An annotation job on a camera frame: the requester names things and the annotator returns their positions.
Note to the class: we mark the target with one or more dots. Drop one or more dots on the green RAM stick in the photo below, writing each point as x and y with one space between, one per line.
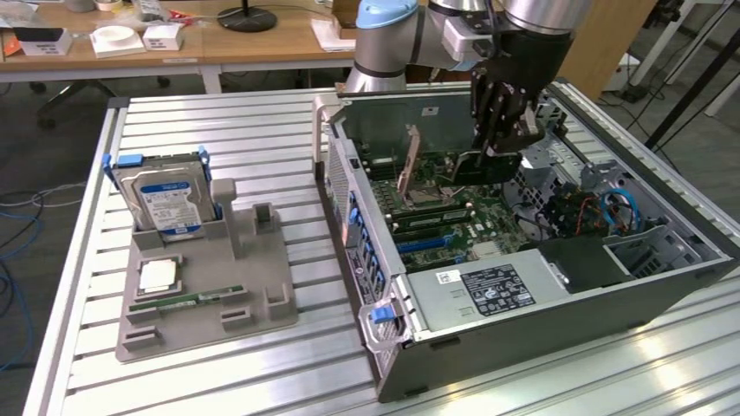
185 299

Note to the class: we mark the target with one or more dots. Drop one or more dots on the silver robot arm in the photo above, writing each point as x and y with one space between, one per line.
381 43

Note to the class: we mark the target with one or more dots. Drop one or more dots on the white box with black lid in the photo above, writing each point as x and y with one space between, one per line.
42 47

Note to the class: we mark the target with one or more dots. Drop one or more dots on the hard disk in blue caddy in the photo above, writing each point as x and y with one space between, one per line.
168 203

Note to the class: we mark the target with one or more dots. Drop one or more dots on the silver CPU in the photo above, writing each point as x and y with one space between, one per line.
158 275

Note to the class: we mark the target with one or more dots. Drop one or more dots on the graphics card with black shroud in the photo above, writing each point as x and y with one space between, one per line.
485 169

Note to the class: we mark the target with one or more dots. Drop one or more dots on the white square tray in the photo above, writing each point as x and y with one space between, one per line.
114 43

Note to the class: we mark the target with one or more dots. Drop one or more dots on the blue case latch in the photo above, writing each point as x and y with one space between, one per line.
381 314

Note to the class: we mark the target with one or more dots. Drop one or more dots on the grey parts rack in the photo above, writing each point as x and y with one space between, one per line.
230 277

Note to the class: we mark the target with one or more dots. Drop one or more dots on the perforated metal disk bay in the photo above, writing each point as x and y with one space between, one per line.
545 182

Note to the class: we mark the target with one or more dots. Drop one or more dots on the silver chipset heatsink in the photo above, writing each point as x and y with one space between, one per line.
486 251

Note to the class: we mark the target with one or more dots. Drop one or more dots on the CPU socket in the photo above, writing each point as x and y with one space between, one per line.
428 197

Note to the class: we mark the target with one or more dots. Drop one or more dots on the green motherboard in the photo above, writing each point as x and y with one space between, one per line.
490 225

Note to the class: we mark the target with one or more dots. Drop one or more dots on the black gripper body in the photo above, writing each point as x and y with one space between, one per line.
532 60

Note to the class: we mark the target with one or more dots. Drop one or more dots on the orange box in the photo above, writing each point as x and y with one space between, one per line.
8 47

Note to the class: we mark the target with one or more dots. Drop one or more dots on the black lamp base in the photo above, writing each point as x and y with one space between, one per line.
245 21

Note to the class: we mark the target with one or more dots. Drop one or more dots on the grey cup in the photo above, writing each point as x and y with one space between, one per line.
77 5

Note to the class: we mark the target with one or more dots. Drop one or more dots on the grey power supply unit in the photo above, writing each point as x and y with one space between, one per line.
450 299

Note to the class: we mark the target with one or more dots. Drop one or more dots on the installed dark RAM stick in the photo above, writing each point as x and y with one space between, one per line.
438 222

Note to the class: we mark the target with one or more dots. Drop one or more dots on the blue expansion slot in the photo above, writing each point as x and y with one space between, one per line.
424 245

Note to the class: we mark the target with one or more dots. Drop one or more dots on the grey open disk bay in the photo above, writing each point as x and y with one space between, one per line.
664 251

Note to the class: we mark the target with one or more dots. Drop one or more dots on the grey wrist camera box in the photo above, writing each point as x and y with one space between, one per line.
462 41

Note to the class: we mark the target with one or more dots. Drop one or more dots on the red small item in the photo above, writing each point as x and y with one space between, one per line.
180 17

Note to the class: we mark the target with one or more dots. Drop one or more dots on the white packet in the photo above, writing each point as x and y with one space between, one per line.
149 9

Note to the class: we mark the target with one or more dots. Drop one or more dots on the wooden cabinet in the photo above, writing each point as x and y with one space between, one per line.
618 43

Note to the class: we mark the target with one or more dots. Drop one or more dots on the black chair base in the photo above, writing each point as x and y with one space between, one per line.
74 89

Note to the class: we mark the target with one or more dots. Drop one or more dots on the stack of papers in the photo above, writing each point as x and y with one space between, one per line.
329 37

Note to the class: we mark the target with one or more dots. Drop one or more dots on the wooden desk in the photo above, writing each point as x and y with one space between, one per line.
260 47

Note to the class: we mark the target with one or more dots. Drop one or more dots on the black stand pole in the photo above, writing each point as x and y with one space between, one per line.
693 86

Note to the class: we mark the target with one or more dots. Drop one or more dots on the small white box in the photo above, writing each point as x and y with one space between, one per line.
161 41

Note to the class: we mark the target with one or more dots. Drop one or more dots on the white desk frame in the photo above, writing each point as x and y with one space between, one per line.
649 47

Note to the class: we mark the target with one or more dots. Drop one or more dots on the open black PC case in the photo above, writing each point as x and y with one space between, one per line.
520 346

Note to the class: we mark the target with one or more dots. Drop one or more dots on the brown cardboard box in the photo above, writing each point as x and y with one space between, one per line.
344 13

